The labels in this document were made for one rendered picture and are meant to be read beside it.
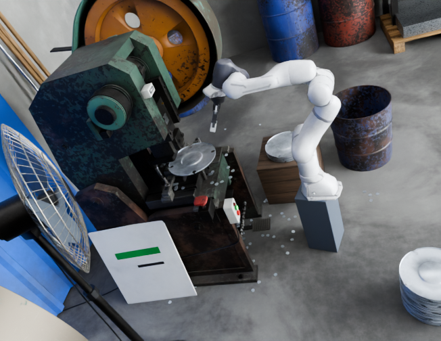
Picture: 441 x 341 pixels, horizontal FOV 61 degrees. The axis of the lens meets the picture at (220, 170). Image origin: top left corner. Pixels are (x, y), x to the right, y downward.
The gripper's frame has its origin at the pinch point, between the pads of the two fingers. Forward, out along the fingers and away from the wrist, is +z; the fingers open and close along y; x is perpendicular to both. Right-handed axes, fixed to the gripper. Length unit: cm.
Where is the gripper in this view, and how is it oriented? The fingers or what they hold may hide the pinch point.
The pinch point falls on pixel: (213, 126)
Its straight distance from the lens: 206.1
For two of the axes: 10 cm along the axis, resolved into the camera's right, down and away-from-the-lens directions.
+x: -9.8, -1.7, -0.2
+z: -1.5, 7.4, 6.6
